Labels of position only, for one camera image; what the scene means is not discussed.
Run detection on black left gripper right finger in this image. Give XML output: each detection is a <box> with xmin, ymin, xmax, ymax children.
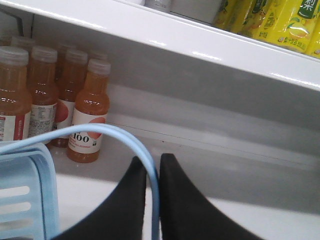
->
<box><xmin>159</xmin><ymin>153</ymin><xmax>259</xmax><ymax>240</ymax></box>

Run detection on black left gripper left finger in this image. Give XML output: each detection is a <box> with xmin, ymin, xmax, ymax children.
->
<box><xmin>54</xmin><ymin>156</ymin><xmax>146</xmax><ymax>240</ymax></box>

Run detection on light blue plastic basket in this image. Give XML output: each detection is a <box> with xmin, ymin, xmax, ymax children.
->
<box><xmin>0</xmin><ymin>123</ymin><xmax>160</xmax><ymax>240</ymax></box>

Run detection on white metal store shelving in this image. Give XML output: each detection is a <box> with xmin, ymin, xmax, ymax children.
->
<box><xmin>0</xmin><ymin>0</ymin><xmax>320</xmax><ymax>240</ymax></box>

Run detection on orange C100 juice bottle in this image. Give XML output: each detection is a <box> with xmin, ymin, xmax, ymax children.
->
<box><xmin>27</xmin><ymin>45</ymin><xmax>59</xmax><ymax>138</ymax></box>
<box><xmin>0</xmin><ymin>46</ymin><xmax>32</xmax><ymax>142</ymax></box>
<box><xmin>51</xmin><ymin>48</ymin><xmax>88</xmax><ymax>148</ymax></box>
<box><xmin>67</xmin><ymin>59</ymin><xmax>111</xmax><ymax>163</ymax></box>

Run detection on yellow pear drink bottle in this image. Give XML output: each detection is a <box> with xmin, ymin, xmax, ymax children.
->
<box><xmin>212</xmin><ymin>0</ymin><xmax>254</xmax><ymax>34</ymax></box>
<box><xmin>255</xmin><ymin>0</ymin><xmax>320</xmax><ymax>53</ymax></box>
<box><xmin>305</xmin><ymin>17</ymin><xmax>320</xmax><ymax>59</ymax></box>

